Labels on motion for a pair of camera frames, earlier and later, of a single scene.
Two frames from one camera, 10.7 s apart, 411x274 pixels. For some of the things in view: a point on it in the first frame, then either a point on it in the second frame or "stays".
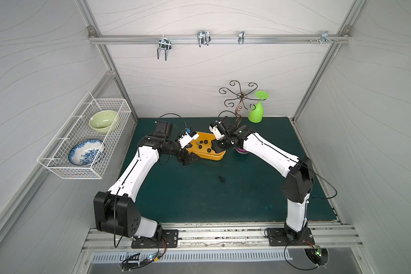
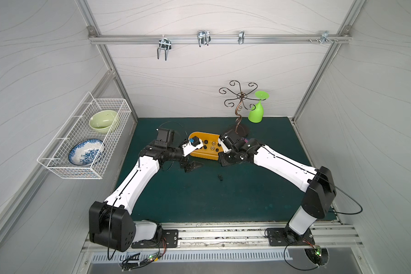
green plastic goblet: x=256 y=112 stays
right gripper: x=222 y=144 -> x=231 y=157
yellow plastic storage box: x=201 y=147 stays
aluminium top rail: x=140 y=39 stays
